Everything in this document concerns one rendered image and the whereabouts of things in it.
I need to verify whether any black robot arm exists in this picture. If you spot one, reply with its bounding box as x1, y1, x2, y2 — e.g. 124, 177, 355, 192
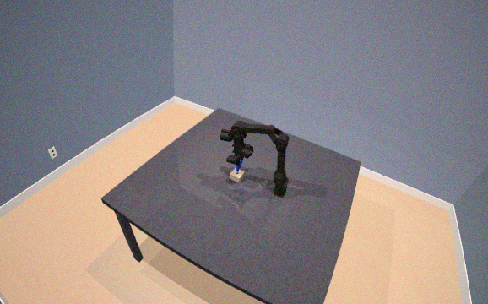
220, 121, 289, 198

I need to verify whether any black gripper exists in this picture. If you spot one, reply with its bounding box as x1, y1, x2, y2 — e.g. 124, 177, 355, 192
226, 143, 251, 166

